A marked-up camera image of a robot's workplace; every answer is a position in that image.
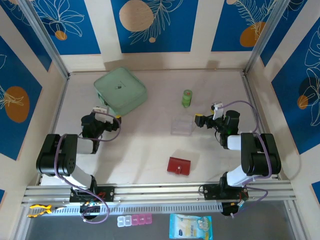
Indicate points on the red leather card holder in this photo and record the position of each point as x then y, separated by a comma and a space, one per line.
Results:
178, 163

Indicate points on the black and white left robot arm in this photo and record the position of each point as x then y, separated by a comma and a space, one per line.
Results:
67, 162

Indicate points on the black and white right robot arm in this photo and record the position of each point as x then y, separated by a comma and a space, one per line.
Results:
252, 160

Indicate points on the small green can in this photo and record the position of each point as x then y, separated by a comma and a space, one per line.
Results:
187, 98

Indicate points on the mint green zip pouch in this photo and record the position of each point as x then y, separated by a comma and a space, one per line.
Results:
120, 90

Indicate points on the black connector board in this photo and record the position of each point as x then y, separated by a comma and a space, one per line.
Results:
230, 211
90, 210

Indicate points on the yellow black pliers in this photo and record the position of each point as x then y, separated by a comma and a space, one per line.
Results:
47, 208

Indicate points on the white pill box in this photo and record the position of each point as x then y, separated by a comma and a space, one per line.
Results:
124, 221

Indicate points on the pink pill box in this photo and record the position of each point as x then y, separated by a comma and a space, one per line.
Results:
142, 219

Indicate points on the blue wet wipes packet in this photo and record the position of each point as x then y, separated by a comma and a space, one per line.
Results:
190, 226

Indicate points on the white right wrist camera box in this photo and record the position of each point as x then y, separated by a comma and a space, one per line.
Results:
217, 113

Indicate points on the aluminium table side rail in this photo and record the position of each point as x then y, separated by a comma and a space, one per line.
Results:
250, 95
59, 112

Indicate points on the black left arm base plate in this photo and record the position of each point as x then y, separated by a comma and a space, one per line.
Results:
107, 193

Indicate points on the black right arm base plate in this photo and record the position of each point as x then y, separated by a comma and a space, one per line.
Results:
211, 192

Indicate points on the aluminium front rail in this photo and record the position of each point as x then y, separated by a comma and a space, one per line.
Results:
162, 192

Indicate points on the aluminium frame post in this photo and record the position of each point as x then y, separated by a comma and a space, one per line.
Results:
265, 35
45, 40

